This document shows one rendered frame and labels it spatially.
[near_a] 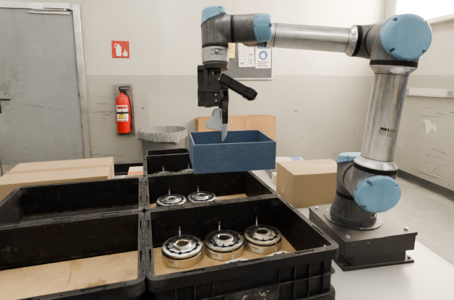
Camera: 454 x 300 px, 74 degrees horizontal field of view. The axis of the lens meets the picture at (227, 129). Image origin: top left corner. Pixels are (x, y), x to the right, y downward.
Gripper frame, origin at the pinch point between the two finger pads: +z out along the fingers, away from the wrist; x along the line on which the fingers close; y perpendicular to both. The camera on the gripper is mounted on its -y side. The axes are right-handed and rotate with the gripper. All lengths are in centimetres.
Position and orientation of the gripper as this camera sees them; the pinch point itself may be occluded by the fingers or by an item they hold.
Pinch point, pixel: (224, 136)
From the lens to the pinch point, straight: 84.9
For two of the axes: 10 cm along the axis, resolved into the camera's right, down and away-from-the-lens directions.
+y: -9.9, 0.3, -1.5
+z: 0.2, 10.0, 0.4
